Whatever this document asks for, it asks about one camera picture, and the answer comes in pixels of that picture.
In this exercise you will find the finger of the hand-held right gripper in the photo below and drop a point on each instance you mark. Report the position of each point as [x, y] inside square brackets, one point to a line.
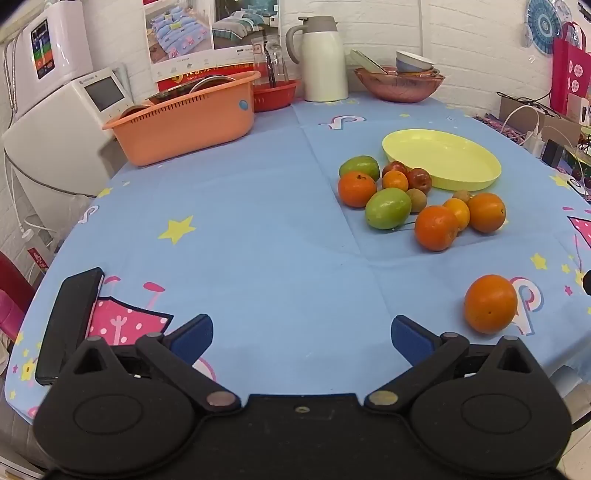
[588, 282]

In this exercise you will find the orange plastic basket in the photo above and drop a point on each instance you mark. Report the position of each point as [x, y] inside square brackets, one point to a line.
[184, 124]

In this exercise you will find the blue and white bowl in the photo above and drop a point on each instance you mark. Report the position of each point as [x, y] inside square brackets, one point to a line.
[413, 60]

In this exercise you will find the bedding wall poster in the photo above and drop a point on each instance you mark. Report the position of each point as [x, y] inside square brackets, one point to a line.
[180, 37]
[244, 23]

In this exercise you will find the blue printed tablecloth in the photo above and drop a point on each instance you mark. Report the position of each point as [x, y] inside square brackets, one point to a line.
[254, 254]

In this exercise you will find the yellow plate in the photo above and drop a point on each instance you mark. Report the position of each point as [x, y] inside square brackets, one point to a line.
[441, 157]

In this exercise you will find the white water purifier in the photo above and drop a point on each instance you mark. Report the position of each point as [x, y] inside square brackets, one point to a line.
[51, 41]

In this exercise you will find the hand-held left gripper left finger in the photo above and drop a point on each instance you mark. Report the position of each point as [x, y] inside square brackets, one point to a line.
[194, 336]

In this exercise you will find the dark fruit stem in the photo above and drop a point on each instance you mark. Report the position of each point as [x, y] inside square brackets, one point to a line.
[400, 227]

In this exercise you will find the white appliance with screen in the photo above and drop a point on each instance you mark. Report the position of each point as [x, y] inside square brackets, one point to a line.
[51, 138]

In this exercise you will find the blue fan decoration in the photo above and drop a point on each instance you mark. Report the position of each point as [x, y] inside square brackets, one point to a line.
[542, 21]

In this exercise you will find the large green mango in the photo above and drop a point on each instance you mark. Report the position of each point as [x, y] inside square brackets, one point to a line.
[388, 208]

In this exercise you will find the red chair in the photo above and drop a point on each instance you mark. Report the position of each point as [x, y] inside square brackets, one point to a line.
[11, 295]

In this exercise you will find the clear drinking glass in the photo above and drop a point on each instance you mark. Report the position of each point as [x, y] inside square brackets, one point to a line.
[260, 64]
[278, 57]

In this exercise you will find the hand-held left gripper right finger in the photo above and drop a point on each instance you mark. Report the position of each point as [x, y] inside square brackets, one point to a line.
[411, 341]

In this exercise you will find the pink glass bowl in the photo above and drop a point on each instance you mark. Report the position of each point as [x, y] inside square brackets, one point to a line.
[399, 88]

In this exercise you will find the metal pot lid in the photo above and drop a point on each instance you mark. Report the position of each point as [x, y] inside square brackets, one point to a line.
[194, 87]

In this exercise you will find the black smartphone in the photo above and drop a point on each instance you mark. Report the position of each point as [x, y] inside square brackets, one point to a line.
[69, 323]

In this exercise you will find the red plastic basket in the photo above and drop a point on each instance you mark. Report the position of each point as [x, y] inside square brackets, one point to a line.
[274, 96]

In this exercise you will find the tangerine with stem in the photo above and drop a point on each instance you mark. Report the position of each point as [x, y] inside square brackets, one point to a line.
[357, 190]

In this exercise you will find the pink gift bag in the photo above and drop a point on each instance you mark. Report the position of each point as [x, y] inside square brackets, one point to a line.
[570, 78]

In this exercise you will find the red plum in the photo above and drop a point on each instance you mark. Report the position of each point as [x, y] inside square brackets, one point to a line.
[395, 166]

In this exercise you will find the white charger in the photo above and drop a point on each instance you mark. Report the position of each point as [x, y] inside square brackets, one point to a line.
[535, 144]

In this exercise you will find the white thermos jug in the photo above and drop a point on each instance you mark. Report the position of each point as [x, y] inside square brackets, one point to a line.
[323, 60]

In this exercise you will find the white dish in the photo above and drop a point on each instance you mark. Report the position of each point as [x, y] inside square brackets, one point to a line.
[367, 62]

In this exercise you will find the large orange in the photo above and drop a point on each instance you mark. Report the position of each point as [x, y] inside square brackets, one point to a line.
[491, 303]
[436, 228]
[486, 212]

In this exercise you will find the small orange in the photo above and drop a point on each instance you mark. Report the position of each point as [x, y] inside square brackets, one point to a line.
[395, 181]
[458, 212]

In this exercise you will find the red apple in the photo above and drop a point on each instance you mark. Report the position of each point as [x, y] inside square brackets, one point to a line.
[419, 180]

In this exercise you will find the black power adapter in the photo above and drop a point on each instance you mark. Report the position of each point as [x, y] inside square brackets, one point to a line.
[552, 153]

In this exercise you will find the small green mango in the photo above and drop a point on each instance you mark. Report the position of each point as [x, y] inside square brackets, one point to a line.
[359, 166]

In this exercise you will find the brown cardboard box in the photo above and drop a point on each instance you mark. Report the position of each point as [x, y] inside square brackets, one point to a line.
[521, 113]

